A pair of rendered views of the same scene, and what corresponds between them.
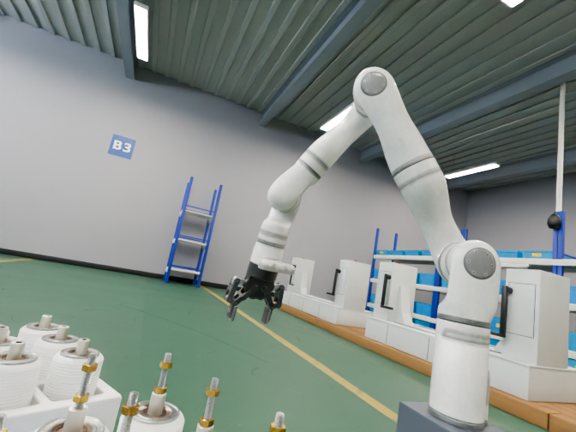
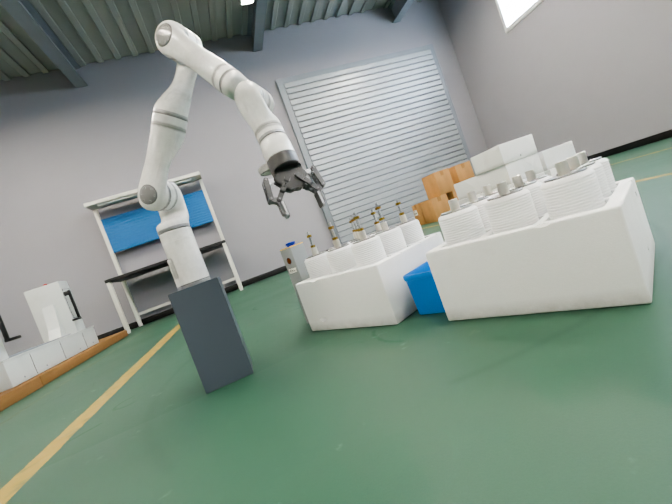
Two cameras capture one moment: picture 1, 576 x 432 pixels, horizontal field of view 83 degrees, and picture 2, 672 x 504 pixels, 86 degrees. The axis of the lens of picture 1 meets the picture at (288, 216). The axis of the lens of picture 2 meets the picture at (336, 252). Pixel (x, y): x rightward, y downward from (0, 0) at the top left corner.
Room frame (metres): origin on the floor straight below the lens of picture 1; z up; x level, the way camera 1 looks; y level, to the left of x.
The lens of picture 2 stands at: (1.67, 0.18, 0.30)
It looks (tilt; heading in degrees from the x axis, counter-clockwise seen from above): 3 degrees down; 187
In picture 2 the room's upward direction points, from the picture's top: 20 degrees counter-clockwise
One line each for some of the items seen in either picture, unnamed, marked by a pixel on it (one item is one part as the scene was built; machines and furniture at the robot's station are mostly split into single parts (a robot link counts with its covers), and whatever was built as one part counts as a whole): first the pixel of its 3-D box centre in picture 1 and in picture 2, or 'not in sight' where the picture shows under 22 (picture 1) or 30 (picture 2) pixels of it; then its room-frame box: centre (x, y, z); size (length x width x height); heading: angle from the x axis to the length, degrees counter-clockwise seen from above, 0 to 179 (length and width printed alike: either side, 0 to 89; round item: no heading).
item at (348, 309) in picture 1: (325, 286); not in sight; (4.51, -0.69, 0.45); 1.61 x 0.57 x 0.74; 22
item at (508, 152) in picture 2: not in sight; (502, 155); (-1.90, 1.56, 0.45); 0.39 x 0.39 x 0.18; 22
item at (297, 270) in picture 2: not in sight; (304, 283); (0.27, -0.14, 0.16); 0.07 x 0.07 x 0.31; 51
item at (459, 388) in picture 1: (459, 369); (185, 258); (0.64, -0.37, 0.39); 0.09 x 0.09 x 0.17; 22
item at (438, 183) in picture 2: not in sight; (438, 184); (-3.24, 1.20, 0.45); 0.30 x 0.24 x 0.30; 23
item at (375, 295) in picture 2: not in sight; (375, 281); (0.40, 0.13, 0.09); 0.39 x 0.39 x 0.18; 51
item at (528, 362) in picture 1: (454, 313); not in sight; (2.61, -1.44, 0.45); 1.45 x 0.57 x 0.74; 22
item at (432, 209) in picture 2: not in sight; (436, 209); (-3.19, 1.06, 0.15); 0.30 x 0.24 x 0.30; 21
